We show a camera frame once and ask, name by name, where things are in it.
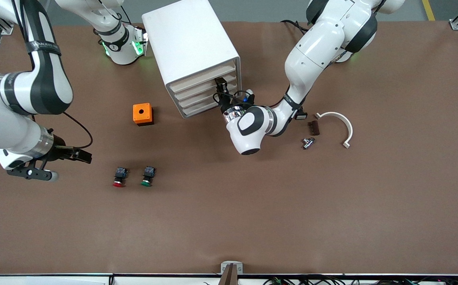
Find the red mushroom push button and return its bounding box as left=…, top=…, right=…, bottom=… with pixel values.
left=112, top=167, right=129, bottom=188

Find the white drawer cabinet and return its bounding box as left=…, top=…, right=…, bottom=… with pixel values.
left=141, top=0, right=243, bottom=119

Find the green push button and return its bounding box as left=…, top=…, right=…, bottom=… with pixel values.
left=141, top=166, right=157, bottom=187

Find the orange button enclosure box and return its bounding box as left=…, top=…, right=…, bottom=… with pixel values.
left=133, top=103, right=154, bottom=126

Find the black arm base cable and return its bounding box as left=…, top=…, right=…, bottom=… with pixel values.
left=280, top=19, right=310, bottom=34

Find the white curved plastic bracket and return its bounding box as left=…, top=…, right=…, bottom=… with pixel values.
left=315, top=112, right=353, bottom=149

